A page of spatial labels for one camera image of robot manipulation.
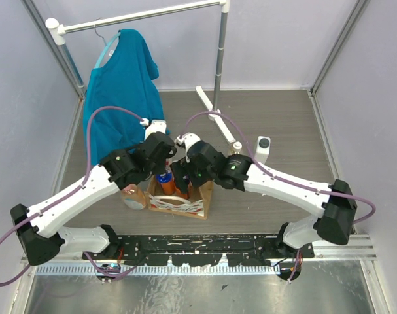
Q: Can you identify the clear bottle white cap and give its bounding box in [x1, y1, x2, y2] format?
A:
[228, 141, 243, 155]

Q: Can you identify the dark blue pump bottle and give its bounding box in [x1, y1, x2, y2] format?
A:
[175, 176, 190, 200]

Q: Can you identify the pink cap bottle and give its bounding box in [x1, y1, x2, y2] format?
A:
[121, 184, 147, 211]

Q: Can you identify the white bottle grey cap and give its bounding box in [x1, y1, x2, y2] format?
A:
[254, 136, 271, 164]

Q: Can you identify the white metal clothes rack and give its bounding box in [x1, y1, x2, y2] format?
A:
[44, 1, 237, 144]

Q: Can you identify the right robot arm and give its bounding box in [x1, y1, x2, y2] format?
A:
[171, 133, 356, 258]

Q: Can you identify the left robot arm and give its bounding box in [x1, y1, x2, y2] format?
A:
[10, 132, 176, 266]

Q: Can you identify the burlap canvas bag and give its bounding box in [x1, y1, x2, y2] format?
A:
[145, 159, 213, 220]

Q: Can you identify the teal t-shirt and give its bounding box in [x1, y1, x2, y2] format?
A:
[82, 29, 165, 166]

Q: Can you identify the light blue clothes hanger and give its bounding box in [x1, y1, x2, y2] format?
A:
[94, 32, 120, 69]

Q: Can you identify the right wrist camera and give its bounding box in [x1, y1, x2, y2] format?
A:
[175, 133, 201, 156]

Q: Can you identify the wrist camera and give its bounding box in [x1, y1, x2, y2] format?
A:
[140, 118, 167, 140]
[175, 133, 201, 156]

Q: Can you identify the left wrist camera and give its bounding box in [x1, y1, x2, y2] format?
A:
[140, 118, 167, 140]

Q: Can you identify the white cable duct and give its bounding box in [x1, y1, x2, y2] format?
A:
[35, 262, 280, 276]

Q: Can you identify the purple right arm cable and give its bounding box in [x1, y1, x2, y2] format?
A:
[180, 111, 376, 285]

